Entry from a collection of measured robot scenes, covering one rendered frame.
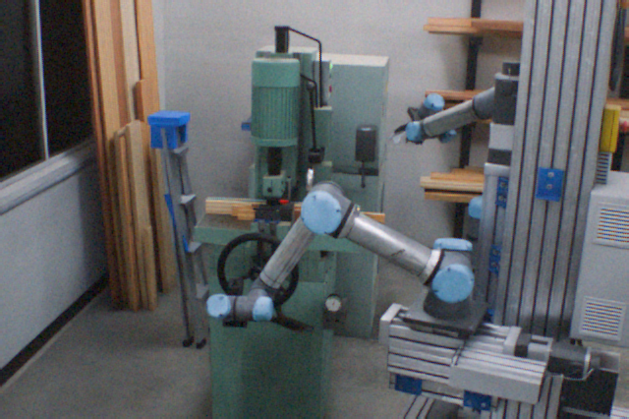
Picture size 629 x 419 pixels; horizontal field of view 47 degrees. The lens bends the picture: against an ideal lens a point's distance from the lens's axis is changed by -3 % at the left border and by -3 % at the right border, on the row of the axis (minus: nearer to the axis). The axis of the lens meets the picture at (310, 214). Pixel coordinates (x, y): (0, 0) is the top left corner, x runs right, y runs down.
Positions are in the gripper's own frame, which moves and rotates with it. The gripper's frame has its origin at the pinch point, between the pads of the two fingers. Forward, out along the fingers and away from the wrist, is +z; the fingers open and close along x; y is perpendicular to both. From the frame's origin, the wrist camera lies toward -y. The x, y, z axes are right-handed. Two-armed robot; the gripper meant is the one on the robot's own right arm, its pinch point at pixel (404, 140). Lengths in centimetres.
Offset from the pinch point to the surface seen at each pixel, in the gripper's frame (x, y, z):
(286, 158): -57, 23, -14
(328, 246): -43, 61, -19
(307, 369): -44, 98, 17
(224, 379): -74, 99, 32
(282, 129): -63, 23, -35
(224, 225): -80, 50, -8
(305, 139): -49, 13, -14
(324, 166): -40.5, 23.6, -11.5
